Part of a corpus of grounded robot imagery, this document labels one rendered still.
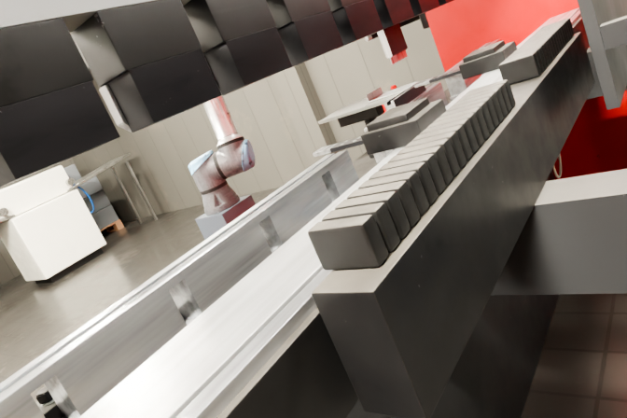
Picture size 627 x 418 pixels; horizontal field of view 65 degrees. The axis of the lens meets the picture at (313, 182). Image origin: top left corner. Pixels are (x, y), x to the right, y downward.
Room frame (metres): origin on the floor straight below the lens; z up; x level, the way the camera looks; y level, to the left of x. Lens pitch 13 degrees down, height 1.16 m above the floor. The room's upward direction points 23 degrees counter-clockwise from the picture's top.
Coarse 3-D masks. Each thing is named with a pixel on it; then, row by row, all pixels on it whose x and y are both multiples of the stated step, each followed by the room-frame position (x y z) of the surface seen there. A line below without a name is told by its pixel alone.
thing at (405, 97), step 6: (408, 90) 1.35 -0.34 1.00; (414, 90) 1.37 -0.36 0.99; (420, 90) 1.39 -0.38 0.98; (396, 96) 1.33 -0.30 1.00; (402, 96) 1.31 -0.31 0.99; (408, 96) 1.33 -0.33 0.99; (414, 96) 1.36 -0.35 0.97; (390, 102) 1.30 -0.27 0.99; (396, 102) 1.28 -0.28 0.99; (402, 102) 1.30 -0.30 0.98; (408, 102) 1.32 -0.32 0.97; (390, 108) 1.28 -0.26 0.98
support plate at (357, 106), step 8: (392, 96) 1.35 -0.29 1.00; (352, 104) 1.56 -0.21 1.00; (360, 104) 1.46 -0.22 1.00; (368, 104) 1.39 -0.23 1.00; (376, 104) 1.36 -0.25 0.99; (336, 112) 1.54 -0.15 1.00; (344, 112) 1.45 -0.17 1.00; (352, 112) 1.41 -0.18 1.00; (320, 120) 1.50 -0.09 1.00; (328, 120) 1.47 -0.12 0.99
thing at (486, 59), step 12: (492, 48) 1.17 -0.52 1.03; (504, 48) 1.17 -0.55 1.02; (516, 48) 1.23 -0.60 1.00; (468, 60) 1.21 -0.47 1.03; (480, 60) 1.18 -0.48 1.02; (492, 60) 1.16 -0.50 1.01; (504, 60) 1.14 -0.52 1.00; (456, 72) 1.26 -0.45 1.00; (468, 72) 1.20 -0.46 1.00; (480, 72) 1.18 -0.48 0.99; (420, 84) 1.33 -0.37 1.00
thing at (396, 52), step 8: (384, 32) 1.34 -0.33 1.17; (392, 32) 1.37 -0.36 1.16; (400, 32) 1.41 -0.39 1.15; (384, 40) 1.34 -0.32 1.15; (392, 40) 1.36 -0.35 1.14; (400, 40) 1.39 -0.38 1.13; (384, 48) 1.35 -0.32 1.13; (392, 48) 1.35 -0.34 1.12; (400, 48) 1.38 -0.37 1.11; (392, 56) 1.34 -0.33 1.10; (400, 56) 1.39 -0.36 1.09
